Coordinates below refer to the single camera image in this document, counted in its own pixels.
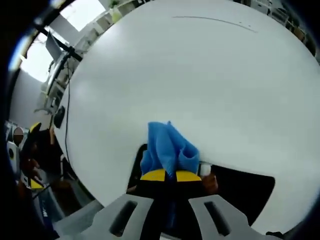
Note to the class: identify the black clamp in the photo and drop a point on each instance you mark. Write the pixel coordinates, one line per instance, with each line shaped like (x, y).
(59, 117)

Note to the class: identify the black tripod stand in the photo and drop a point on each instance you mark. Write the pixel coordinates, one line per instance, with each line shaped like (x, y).
(67, 48)

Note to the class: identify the blue cleaning cloth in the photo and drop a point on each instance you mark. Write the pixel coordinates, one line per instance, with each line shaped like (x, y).
(167, 147)

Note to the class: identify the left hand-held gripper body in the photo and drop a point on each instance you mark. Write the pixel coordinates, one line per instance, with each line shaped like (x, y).
(12, 156)

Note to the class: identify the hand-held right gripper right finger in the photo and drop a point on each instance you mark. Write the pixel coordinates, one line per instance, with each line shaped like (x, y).
(215, 215)

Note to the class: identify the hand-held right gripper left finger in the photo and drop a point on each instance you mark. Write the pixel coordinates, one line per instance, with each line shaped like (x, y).
(130, 215)

